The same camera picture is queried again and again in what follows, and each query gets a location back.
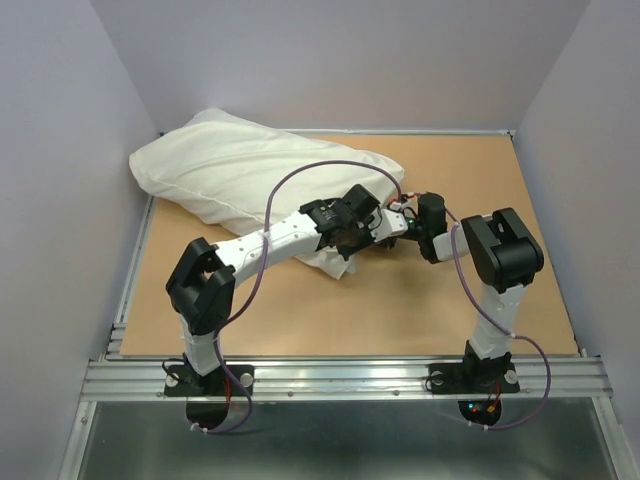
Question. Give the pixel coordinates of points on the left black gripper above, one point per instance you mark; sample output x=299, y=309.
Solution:
x=348, y=252

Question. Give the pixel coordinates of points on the cream pillowcase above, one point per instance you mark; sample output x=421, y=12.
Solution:
x=239, y=174

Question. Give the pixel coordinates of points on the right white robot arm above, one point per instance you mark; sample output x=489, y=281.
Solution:
x=506, y=257

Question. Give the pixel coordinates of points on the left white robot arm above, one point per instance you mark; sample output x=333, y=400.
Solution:
x=201, y=287

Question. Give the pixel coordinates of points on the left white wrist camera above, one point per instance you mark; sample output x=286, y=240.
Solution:
x=387, y=224

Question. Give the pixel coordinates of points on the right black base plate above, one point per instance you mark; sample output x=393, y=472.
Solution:
x=454, y=378

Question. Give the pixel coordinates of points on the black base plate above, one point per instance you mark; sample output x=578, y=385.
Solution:
x=183, y=382
x=454, y=378

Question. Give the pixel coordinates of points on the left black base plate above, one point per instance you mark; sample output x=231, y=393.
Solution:
x=183, y=382

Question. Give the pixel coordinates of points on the aluminium rail frame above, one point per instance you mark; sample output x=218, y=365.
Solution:
x=127, y=373

